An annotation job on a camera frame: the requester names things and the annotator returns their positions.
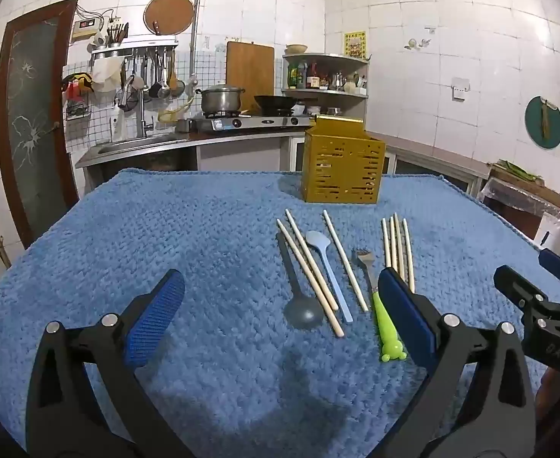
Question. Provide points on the kitchen counter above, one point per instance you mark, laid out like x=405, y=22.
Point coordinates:
x=242, y=152

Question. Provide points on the round woven tray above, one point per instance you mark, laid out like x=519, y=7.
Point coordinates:
x=168, y=13

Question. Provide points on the light blue spoon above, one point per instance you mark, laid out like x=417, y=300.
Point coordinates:
x=317, y=243

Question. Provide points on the beige bowl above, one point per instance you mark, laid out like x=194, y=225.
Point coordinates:
x=296, y=49

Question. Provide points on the wall stickers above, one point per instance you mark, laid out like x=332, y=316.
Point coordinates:
x=418, y=43

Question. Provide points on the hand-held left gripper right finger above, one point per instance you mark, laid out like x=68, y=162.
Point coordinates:
x=406, y=315

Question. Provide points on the wooden cutting board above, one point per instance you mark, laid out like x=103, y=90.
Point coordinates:
x=250, y=71

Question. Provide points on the wall box with red display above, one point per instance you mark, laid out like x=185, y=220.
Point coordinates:
x=87, y=28

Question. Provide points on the white hanging cloth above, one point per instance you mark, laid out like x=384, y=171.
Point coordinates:
x=107, y=74

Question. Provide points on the steel pot with lid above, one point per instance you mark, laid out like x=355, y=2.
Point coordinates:
x=220, y=99

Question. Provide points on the knife and chopstick cup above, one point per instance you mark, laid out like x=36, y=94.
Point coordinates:
x=116, y=33

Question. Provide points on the blue fluffy towel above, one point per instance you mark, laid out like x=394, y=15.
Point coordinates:
x=165, y=229

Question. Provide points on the small steel cup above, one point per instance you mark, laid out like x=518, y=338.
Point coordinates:
x=183, y=125

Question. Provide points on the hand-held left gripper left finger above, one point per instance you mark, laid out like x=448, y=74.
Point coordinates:
x=153, y=315

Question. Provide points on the yellow slotted utensil holder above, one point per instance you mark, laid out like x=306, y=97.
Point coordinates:
x=342, y=171

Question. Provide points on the grey spoon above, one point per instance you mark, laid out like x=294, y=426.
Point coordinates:
x=304, y=312

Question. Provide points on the brown door with glass panel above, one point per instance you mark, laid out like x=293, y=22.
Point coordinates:
x=32, y=119

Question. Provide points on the plastic covered rack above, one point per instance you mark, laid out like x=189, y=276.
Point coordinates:
x=518, y=203

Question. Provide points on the steel gas stove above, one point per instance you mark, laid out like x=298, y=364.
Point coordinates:
x=251, y=121

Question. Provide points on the red and yellow cloth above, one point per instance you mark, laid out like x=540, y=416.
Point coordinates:
x=77, y=85

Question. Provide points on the dark sauce bottle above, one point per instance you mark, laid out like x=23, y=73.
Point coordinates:
x=302, y=75

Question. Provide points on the red label bottle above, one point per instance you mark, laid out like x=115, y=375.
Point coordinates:
x=313, y=76

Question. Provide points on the glass cabinet door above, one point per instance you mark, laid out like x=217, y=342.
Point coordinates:
x=298, y=153

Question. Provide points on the corner wall shelf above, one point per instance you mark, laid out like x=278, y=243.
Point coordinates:
x=327, y=93

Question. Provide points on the steel faucet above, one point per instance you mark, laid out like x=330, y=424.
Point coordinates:
x=142, y=114

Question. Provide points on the steel sink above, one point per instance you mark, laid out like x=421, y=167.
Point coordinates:
x=137, y=143

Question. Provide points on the metal wall pipe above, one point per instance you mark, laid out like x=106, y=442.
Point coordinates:
x=196, y=19

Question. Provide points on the green bottle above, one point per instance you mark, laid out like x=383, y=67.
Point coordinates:
x=293, y=76

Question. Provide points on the black wok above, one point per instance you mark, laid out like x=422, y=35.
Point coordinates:
x=280, y=101

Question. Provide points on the metal wall utensil rack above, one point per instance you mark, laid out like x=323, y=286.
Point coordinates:
x=132, y=48

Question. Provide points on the yellow wall poster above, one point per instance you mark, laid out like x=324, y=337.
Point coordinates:
x=355, y=44

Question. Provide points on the green round board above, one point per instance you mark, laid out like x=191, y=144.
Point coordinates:
x=533, y=124

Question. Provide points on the board with green vegetables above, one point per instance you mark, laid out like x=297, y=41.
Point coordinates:
x=532, y=181

